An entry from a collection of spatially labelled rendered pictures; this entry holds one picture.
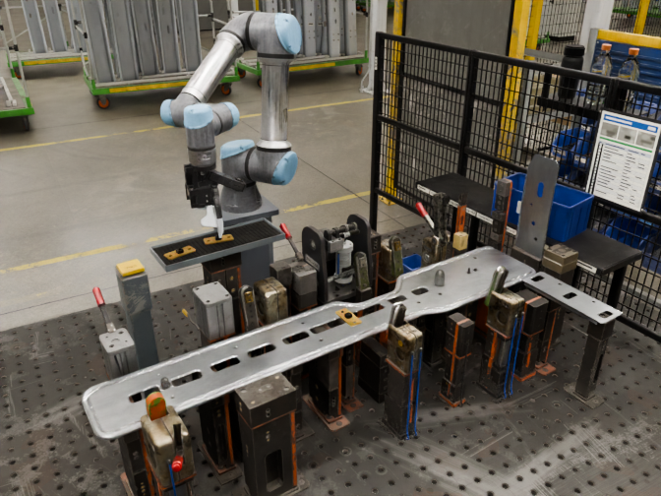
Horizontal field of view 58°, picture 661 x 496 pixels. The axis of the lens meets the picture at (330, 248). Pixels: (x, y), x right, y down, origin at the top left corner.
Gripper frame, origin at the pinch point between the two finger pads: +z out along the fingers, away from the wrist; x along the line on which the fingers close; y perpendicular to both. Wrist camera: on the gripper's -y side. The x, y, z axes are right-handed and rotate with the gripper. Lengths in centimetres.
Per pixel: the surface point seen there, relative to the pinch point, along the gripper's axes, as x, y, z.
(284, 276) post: 12.8, -15.9, 12.8
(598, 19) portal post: -259, -390, -13
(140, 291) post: 9.4, 24.2, 10.8
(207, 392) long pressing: 46, 15, 20
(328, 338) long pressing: 36.6, -19.9, 20.1
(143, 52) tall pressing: -695, -55, 60
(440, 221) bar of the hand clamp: 7, -72, 8
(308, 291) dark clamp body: 15.2, -22.3, 18.3
